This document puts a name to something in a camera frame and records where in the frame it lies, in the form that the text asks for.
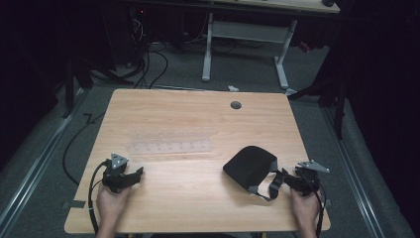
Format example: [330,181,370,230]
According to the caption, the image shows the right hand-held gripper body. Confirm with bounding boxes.
[292,159,331,197]

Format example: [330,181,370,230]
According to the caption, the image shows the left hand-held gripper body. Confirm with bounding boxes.
[101,152,137,194]

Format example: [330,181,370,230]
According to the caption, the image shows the black eye mask with strap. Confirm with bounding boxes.
[222,145,285,202]

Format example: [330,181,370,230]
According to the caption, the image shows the person's right hand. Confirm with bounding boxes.
[289,187,322,230]

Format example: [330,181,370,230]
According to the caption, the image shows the person's left hand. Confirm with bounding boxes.
[95,183,133,229]

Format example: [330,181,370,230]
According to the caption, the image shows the grey floor tape piece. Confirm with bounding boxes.
[62,199,87,210]

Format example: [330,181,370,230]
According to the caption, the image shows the black stand leg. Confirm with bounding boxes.
[60,56,95,119]
[286,73,349,141]

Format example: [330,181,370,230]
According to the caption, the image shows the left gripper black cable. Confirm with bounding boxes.
[86,160,112,236]

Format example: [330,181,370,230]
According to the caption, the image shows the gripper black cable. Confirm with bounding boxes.
[86,160,112,236]
[312,183,329,238]

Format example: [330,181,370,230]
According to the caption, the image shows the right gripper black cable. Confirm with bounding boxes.
[312,183,329,238]

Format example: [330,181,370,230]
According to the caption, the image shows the metal floor rail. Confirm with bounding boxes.
[320,106,386,238]
[0,86,89,234]

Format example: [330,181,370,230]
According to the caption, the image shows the black floor cable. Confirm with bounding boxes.
[61,111,107,186]

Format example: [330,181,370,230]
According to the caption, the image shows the bundle of black cables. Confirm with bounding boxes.
[127,13,169,90]

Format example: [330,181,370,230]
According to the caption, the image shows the white metal desk frame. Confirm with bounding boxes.
[201,12,299,91]

